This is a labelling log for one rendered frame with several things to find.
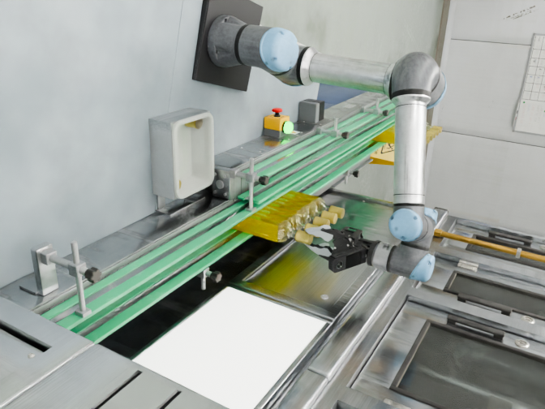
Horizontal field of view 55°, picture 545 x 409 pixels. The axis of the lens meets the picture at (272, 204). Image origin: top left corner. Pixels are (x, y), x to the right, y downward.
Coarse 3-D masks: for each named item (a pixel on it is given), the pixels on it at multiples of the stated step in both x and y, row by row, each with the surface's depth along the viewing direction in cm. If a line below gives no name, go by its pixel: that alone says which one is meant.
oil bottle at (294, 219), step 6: (264, 210) 163; (270, 210) 163; (276, 210) 163; (282, 210) 163; (276, 216) 159; (282, 216) 159; (288, 216) 159; (294, 216) 160; (294, 222) 158; (294, 228) 158
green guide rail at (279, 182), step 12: (384, 120) 262; (360, 132) 239; (372, 132) 239; (336, 144) 219; (348, 144) 220; (312, 156) 204; (324, 156) 204; (336, 156) 207; (288, 168) 190; (300, 168) 191; (312, 168) 191; (276, 180) 179; (288, 180) 178; (264, 192) 167; (276, 192) 169
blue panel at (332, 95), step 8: (320, 88) 294; (328, 88) 294; (336, 88) 295; (344, 88) 296; (352, 88) 297; (320, 96) 275; (328, 96) 276; (336, 96) 276; (344, 96) 277; (352, 96) 278; (328, 104) 258; (336, 104) 258
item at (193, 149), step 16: (176, 128) 138; (192, 128) 155; (208, 128) 152; (176, 144) 140; (192, 144) 157; (208, 144) 154; (176, 160) 141; (192, 160) 159; (208, 160) 156; (176, 176) 143; (192, 176) 160; (208, 176) 158; (176, 192) 145; (192, 192) 151
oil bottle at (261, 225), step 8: (256, 216) 158; (264, 216) 159; (272, 216) 159; (240, 224) 160; (248, 224) 158; (256, 224) 157; (264, 224) 155; (272, 224) 154; (280, 224) 154; (288, 224) 155; (248, 232) 159; (256, 232) 158; (264, 232) 156; (272, 232) 154; (280, 232) 153; (288, 232) 153; (272, 240) 156; (280, 240) 154
